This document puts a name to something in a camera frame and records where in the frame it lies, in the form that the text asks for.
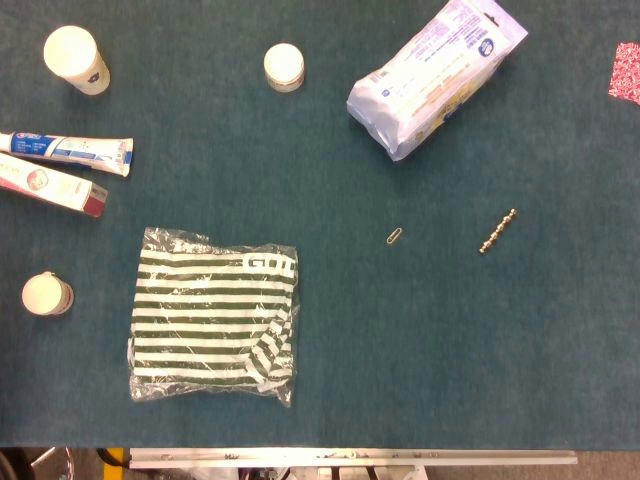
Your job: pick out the metal paper clip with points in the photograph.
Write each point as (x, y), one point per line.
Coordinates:
(394, 235)

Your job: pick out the green striped shirt in bag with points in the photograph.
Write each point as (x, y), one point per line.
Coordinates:
(215, 315)

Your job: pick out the small white lidded jar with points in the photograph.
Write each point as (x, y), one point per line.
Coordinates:
(284, 66)

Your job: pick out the white blue plastic package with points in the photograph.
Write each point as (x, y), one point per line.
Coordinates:
(435, 80)

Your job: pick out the blue white toothpaste tube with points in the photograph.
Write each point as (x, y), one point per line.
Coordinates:
(70, 150)

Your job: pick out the pink white toothpaste box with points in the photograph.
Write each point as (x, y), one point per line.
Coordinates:
(50, 187)

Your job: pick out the white jar with pink label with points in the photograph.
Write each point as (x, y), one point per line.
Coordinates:
(46, 294)

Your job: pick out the white paper cup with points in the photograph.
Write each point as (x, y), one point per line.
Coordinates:
(74, 57)

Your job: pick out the red white patterned cloth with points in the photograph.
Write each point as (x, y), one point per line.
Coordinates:
(626, 74)

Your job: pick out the aluminium frame rail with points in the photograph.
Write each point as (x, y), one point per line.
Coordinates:
(350, 457)

